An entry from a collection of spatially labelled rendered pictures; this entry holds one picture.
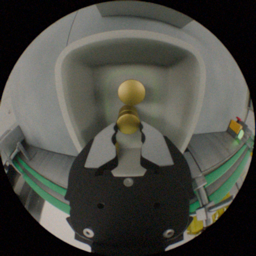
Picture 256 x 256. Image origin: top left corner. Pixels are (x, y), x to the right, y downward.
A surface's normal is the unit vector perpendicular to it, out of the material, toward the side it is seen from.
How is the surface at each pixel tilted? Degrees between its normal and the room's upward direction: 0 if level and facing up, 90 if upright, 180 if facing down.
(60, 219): 90
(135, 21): 0
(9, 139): 90
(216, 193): 90
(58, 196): 90
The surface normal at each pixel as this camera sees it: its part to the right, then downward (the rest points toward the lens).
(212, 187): -0.03, -0.85
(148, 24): -0.01, 0.53
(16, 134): 1.00, -0.02
